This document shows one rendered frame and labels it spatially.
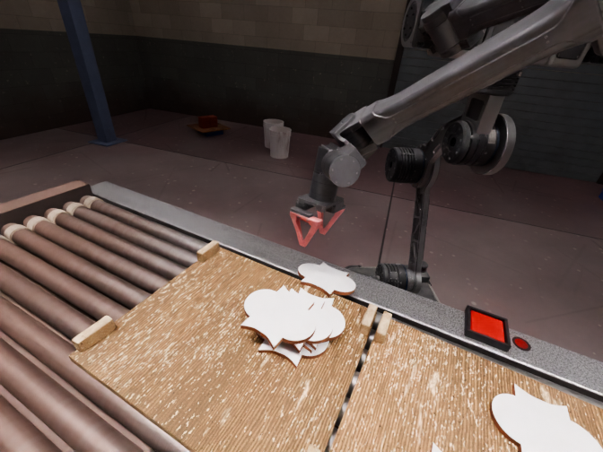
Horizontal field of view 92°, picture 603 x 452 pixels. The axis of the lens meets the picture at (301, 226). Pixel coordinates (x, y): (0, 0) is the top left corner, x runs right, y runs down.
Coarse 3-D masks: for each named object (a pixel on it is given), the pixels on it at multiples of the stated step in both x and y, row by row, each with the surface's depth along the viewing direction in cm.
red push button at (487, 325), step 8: (472, 312) 62; (472, 320) 60; (480, 320) 60; (488, 320) 60; (496, 320) 60; (472, 328) 58; (480, 328) 58; (488, 328) 58; (496, 328) 58; (496, 336) 57
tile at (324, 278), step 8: (304, 264) 70; (312, 264) 71; (304, 272) 67; (312, 272) 67; (320, 272) 68; (328, 272) 69; (336, 272) 69; (344, 272) 70; (304, 280) 63; (312, 280) 64; (320, 280) 65; (328, 280) 65; (336, 280) 66; (344, 280) 66; (352, 280) 67; (320, 288) 62; (328, 288) 62; (336, 288) 63; (344, 288) 63; (352, 288) 64; (328, 296) 61
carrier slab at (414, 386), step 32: (384, 352) 51; (416, 352) 52; (448, 352) 52; (384, 384) 46; (416, 384) 47; (448, 384) 47; (480, 384) 47; (512, 384) 48; (544, 384) 48; (352, 416) 42; (384, 416) 42; (416, 416) 43; (448, 416) 43; (480, 416) 43; (576, 416) 44; (352, 448) 39; (384, 448) 39; (416, 448) 39; (448, 448) 39; (480, 448) 40; (512, 448) 40
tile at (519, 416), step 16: (496, 400) 44; (512, 400) 45; (528, 400) 45; (496, 416) 42; (512, 416) 43; (528, 416) 43; (544, 416) 43; (560, 416) 43; (512, 432) 41; (528, 432) 41; (544, 432) 41; (560, 432) 41; (576, 432) 41; (528, 448) 39; (544, 448) 39; (560, 448) 39; (576, 448) 40; (592, 448) 40
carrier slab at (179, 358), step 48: (192, 288) 61; (240, 288) 62; (288, 288) 63; (144, 336) 50; (192, 336) 51; (240, 336) 52; (144, 384) 44; (192, 384) 44; (240, 384) 45; (288, 384) 45; (336, 384) 46; (192, 432) 39; (240, 432) 39; (288, 432) 40
